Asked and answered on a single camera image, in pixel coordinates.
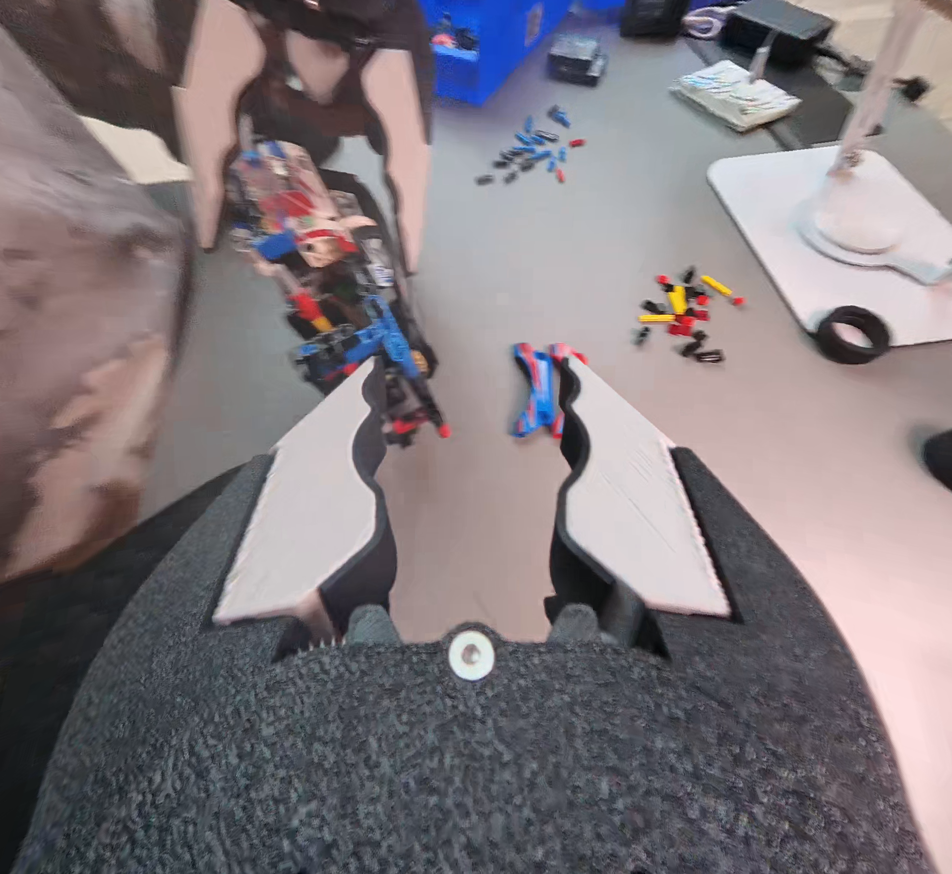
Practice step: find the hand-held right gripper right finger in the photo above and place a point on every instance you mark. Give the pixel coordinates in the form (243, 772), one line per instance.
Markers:
(632, 509)

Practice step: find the pile of red yellow bricks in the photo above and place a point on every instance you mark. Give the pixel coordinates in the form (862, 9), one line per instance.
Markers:
(678, 300)

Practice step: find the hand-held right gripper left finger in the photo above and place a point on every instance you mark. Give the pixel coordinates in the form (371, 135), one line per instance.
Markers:
(297, 509)

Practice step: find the red black toy pieces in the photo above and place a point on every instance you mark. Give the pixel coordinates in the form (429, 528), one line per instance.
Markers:
(450, 37)

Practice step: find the blue red toy panel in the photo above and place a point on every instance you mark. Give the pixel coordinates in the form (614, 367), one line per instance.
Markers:
(569, 352)
(532, 390)

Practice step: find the black power adapter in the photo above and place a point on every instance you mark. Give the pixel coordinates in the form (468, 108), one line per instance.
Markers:
(773, 26)

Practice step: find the blue plastic bin with tag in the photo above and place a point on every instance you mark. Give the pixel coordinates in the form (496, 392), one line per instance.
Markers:
(506, 11)

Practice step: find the small black battery pack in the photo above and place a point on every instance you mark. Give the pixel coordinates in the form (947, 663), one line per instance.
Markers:
(576, 60)

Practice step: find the grey desk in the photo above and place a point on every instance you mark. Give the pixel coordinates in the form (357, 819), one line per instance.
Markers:
(483, 257)

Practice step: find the pile of blue black pins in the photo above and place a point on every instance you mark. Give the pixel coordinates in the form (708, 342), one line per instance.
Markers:
(529, 147)

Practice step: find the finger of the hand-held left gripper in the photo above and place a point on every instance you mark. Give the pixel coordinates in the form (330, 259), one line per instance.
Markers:
(216, 93)
(405, 145)

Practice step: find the folded sticker sheet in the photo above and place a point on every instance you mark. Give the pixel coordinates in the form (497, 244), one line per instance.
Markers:
(736, 97)

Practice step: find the blue red brick toy car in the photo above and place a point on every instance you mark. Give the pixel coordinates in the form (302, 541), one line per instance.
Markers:
(387, 342)

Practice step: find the white book stand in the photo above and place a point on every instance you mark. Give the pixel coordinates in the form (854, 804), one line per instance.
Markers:
(766, 219)

